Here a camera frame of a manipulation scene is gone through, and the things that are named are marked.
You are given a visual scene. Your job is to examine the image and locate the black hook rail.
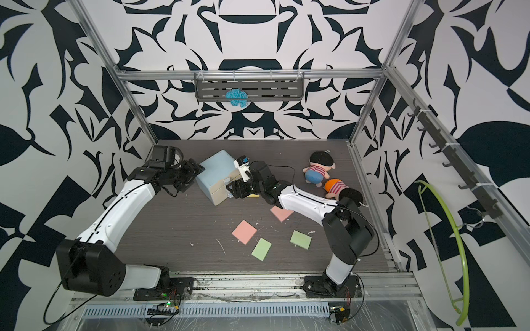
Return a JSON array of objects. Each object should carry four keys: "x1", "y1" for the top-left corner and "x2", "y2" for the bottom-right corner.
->
[{"x1": 409, "y1": 98, "x2": 504, "y2": 219}]

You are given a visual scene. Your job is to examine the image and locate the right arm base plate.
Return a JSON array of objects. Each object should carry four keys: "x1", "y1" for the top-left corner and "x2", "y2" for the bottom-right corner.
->
[{"x1": 302, "y1": 274, "x2": 363, "y2": 299}]

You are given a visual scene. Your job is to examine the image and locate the pink sticky note pad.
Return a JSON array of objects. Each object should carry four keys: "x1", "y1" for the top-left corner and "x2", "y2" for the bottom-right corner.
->
[
  {"x1": 271, "y1": 206, "x2": 293, "y2": 222},
  {"x1": 232, "y1": 220, "x2": 257, "y2": 245}
]

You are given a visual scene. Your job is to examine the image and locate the electronics board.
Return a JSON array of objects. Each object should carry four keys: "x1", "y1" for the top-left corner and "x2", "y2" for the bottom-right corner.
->
[
  {"x1": 144, "y1": 302, "x2": 180, "y2": 327},
  {"x1": 328, "y1": 306, "x2": 351, "y2": 325}
]

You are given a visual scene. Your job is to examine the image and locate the plush doll orange pants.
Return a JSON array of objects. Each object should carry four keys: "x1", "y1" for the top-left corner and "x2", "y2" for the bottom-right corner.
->
[{"x1": 324, "y1": 179, "x2": 364, "y2": 206}]

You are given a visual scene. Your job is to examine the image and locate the right electronics board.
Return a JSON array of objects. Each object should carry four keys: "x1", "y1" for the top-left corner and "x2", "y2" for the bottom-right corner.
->
[{"x1": 328, "y1": 306, "x2": 351, "y2": 325}]

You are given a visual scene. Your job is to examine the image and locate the teal crumpled cloth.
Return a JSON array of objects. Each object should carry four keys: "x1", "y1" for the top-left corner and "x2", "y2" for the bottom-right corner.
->
[{"x1": 226, "y1": 89, "x2": 248, "y2": 108}]

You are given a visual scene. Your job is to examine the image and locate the green hose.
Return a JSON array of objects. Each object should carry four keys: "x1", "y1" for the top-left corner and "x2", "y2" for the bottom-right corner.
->
[{"x1": 415, "y1": 179, "x2": 471, "y2": 327}]

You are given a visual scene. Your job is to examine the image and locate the green sticky note pad right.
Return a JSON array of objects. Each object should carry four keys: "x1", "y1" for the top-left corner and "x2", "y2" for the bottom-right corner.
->
[{"x1": 290, "y1": 230, "x2": 312, "y2": 250}]

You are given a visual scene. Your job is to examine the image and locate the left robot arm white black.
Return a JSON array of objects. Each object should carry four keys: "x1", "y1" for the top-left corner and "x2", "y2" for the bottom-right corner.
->
[{"x1": 56, "y1": 159, "x2": 205, "y2": 297}]

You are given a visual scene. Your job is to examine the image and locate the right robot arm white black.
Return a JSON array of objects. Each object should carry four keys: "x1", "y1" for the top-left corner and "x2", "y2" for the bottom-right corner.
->
[{"x1": 226, "y1": 156, "x2": 378, "y2": 296}]

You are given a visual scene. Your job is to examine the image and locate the left electronics board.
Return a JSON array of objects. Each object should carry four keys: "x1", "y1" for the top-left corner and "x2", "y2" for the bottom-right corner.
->
[{"x1": 144, "y1": 302, "x2": 180, "y2": 327}]

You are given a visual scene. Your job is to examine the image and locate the grey slotted wall shelf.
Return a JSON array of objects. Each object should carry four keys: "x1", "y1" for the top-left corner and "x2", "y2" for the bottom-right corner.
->
[{"x1": 193, "y1": 71, "x2": 305, "y2": 102}]

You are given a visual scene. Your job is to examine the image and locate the white cable duct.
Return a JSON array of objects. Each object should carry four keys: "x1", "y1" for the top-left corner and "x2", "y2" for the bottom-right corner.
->
[{"x1": 82, "y1": 302, "x2": 330, "y2": 319}]

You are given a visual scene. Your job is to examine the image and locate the plush doll blue pants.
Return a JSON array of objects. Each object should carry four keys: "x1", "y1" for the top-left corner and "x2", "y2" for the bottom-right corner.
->
[{"x1": 302, "y1": 151, "x2": 336, "y2": 188}]

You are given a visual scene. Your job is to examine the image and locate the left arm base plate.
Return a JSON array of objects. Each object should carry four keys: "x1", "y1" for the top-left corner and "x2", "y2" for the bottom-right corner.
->
[{"x1": 133, "y1": 277, "x2": 195, "y2": 301}]

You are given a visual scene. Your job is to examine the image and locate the light blue drawer cabinet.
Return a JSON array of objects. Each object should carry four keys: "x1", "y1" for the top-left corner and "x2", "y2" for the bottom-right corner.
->
[{"x1": 196, "y1": 150, "x2": 241, "y2": 206}]

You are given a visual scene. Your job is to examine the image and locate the green sticky note pad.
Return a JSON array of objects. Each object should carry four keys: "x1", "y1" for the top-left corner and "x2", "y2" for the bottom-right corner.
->
[
  {"x1": 290, "y1": 230, "x2": 312, "y2": 250},
  {"x1": 251, "y1": 238, "x2": 272, "y2": 261}
]

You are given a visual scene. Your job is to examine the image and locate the green sticky note pad left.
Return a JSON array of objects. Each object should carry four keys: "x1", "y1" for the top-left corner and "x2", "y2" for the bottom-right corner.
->
[{"x1": 251, "y1": 238, "x2": 272, "y2": 261}]

